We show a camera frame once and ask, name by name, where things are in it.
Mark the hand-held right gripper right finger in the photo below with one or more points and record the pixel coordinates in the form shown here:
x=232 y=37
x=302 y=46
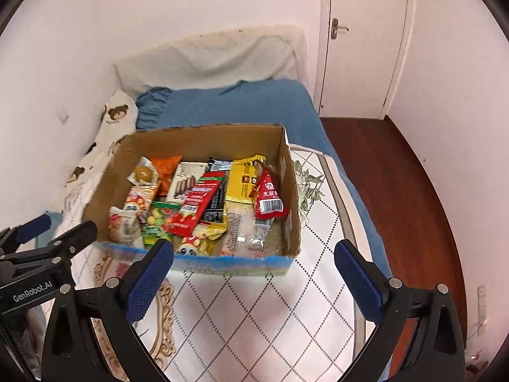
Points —
x=358 y=282

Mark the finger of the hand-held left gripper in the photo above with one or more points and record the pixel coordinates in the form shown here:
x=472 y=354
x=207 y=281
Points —
x=75 y=236
x=34 y=227

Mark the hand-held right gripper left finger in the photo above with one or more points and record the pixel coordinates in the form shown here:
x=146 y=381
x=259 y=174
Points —
x=149 y=282

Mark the clear yellow-topped snack packet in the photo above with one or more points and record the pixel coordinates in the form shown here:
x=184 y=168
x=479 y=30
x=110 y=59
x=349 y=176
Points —
x=246 y=230

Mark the brown cardboard box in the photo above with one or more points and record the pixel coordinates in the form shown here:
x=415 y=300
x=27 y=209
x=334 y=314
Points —
x=199 y=139

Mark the beige snack packet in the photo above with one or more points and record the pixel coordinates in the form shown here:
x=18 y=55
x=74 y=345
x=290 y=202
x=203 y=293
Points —
x=125 y=229

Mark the yellow cartoon snack packet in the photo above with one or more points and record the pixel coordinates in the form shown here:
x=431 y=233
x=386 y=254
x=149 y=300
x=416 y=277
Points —
x=199 y=240

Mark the green candy packet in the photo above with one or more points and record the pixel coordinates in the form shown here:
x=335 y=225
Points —
x=159 y=217

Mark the cream and orange snack packet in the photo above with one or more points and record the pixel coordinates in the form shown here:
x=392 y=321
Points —
x=139 y=199

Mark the long red snack packet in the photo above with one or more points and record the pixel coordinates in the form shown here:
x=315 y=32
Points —
x=195 y=203

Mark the clear packet with yellow ball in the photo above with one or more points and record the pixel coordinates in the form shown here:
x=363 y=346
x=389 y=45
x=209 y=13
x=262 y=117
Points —
x=143 y=173

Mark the white patterned mat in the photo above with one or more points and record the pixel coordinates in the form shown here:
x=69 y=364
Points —
x=258 y=306

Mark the cream wafer packet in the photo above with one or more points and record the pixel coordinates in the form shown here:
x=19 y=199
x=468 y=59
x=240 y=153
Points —
x=185 y=181

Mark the red triangular snack packet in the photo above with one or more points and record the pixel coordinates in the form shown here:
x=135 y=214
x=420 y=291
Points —
x=268 y=199

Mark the bear print cloth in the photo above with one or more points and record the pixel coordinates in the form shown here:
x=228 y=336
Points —
x=113 y=115

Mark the blue bed sheet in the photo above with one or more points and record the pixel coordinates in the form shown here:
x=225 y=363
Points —
x=238 y=103

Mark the white door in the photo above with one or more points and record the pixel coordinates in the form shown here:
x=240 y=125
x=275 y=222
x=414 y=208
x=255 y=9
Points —
x=366 y=67

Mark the white wall socket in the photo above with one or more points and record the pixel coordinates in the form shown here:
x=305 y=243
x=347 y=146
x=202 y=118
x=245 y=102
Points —
x=482 y=302
x=62 y=115

